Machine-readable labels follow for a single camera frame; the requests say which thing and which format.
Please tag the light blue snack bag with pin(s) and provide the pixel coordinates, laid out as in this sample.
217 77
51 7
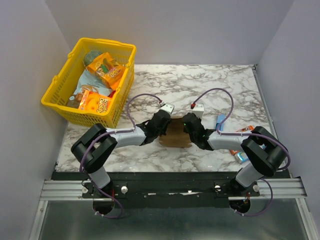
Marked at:
92 83

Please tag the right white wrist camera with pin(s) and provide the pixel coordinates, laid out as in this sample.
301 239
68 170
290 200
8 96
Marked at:
197 109

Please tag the teal white small packet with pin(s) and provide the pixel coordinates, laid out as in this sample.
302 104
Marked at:
241 157

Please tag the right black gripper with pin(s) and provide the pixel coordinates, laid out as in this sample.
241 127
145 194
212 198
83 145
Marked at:
188 123

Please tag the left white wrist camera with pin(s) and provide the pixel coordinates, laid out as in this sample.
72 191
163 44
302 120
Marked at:
167 107

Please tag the blue rectangular pack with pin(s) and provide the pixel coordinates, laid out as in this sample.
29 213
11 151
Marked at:
219 125

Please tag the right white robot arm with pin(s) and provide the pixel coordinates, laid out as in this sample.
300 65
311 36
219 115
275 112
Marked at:
264 152

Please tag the orange snack box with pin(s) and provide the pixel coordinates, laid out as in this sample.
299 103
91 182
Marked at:
245 129

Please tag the green round scouring pad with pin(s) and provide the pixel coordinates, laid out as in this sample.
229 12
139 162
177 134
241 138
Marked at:
91 56

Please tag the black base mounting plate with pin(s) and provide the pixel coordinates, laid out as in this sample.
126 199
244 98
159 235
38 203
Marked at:
136 190

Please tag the yellow plastic basket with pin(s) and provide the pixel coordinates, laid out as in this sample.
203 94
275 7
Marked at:
64 84

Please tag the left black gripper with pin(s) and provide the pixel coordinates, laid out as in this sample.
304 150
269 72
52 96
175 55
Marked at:
163 132

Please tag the brown cardboard paper box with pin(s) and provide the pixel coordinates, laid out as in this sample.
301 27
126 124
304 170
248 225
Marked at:
175 137

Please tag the orange sponge daddy package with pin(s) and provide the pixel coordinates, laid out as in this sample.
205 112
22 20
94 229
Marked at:
94 102

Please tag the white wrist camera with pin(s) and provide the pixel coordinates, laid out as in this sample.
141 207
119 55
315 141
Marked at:
167 107
197 109

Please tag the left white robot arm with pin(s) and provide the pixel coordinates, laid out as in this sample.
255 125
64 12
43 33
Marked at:
96 145

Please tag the orange gummy candy bag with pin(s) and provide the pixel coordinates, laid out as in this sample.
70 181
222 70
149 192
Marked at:
107 69

